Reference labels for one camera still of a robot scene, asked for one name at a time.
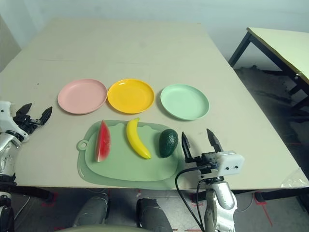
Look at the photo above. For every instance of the grey robot leg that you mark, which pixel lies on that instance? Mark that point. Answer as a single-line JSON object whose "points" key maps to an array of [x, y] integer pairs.
{"points": [[93, 210], [152, 215]]}

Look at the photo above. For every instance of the yellow plastic plate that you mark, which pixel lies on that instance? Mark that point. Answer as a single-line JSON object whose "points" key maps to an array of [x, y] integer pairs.
{"points": [[130, 96]]}

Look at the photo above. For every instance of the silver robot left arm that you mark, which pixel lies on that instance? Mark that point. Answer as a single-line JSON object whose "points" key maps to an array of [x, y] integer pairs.
{"points": [[7, 145]]}

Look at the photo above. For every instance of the clear plastic bag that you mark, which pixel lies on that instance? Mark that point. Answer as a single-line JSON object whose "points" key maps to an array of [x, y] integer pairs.
{"points": [[295, 180]]}

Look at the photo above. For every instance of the yellow toy banana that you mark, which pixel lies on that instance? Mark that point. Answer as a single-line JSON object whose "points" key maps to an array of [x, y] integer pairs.
{"points": [[135, 140]]}

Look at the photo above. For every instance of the dark green toy avocado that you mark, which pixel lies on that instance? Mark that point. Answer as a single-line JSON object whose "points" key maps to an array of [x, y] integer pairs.
{"points": [[168, 143]]}

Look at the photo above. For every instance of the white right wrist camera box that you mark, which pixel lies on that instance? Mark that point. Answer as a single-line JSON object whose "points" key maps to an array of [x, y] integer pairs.
{"points": [[230, 160]]}

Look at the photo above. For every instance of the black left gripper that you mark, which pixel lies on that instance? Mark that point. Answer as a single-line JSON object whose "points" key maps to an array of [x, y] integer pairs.
{"points": [[25, 123]]}

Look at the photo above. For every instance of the pink plastic plate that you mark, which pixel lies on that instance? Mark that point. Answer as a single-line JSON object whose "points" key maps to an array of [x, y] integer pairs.
{"points": [[82, 96]]}

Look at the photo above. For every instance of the grey robot left leg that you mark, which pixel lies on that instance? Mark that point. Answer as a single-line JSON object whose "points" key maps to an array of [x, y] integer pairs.
{"points": [[93, 210]]}

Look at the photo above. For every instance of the green cutting board mat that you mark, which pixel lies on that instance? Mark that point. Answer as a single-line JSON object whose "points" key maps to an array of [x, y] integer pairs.
{"points": [[130, 169]]}

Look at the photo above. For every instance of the grey robot torso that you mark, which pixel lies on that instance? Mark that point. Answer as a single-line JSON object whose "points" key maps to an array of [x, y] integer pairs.
{"points": [[101, 228]]}

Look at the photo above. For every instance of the red watermelon slice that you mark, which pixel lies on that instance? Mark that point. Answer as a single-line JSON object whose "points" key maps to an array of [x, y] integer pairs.
{"points": [[104, 142]]}

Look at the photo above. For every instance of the mint green plastic plate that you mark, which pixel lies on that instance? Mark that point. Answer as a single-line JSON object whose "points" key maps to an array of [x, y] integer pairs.
{"points": [[184, 101]]}

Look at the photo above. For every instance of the grey robot right leg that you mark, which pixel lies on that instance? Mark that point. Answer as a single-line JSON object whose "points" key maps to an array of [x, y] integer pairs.
{"points": [[152, 215]]}

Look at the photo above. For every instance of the side table with black legs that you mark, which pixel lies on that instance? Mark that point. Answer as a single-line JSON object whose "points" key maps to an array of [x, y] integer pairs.
{"points": [[277, 43]]}

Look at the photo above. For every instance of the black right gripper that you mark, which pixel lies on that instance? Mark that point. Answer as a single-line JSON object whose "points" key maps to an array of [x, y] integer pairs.
{"points": [[208, 162]]}

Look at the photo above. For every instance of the black table base bar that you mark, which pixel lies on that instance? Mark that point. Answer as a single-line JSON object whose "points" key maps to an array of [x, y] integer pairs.
{"points": [[265, 194], [33, 192]]}

